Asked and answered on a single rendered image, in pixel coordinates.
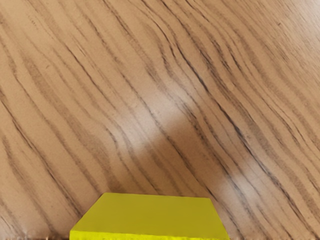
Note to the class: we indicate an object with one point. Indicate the yellow block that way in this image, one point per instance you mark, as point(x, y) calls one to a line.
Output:
point(150, 217)

